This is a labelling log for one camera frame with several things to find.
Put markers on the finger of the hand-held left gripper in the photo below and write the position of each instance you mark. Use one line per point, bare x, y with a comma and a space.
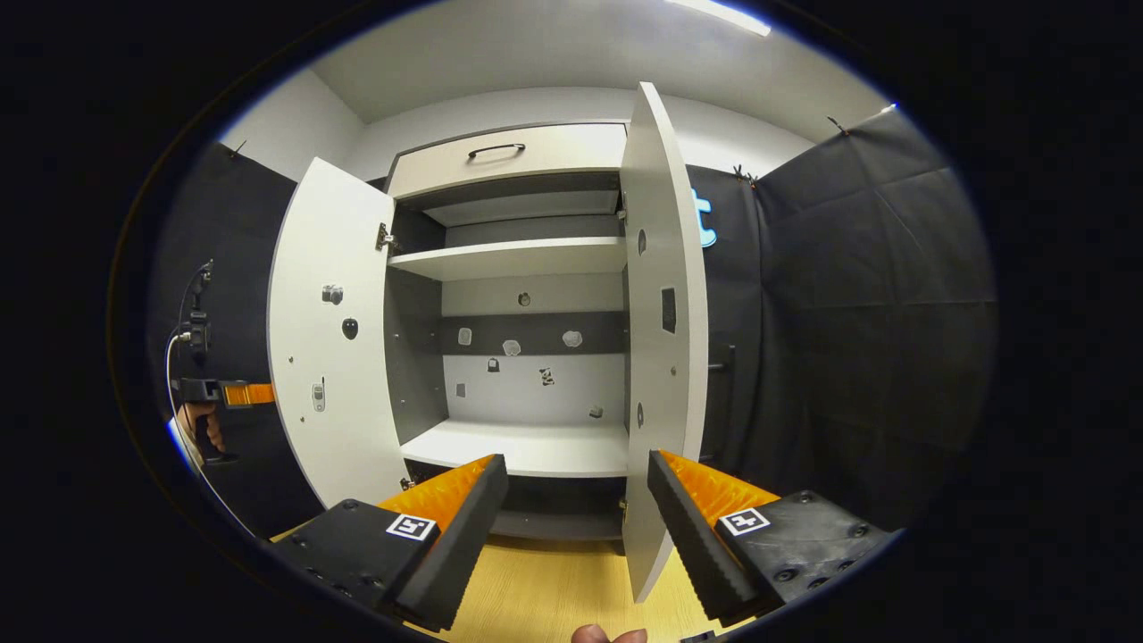
250, 394

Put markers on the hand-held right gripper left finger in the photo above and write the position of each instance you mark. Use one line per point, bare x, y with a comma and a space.
460, 536

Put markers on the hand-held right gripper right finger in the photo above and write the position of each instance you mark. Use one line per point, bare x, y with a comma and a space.
692, 545

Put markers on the cabinet door with camera sticker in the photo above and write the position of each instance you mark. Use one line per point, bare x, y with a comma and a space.
312, 357

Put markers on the beige double-door shoe cabinet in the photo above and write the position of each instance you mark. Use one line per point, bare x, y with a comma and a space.
527, 393

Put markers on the cabinet door with headphone sticker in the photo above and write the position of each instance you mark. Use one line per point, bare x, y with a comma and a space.
652, 357

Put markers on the white cabinet shelf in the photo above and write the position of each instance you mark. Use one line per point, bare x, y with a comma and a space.
509, 257
527, 446

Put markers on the black backdrop cloth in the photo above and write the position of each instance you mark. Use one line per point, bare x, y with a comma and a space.
848, 313

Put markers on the black cloth clip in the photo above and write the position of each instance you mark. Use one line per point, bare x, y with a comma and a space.
744, 175
837, 126

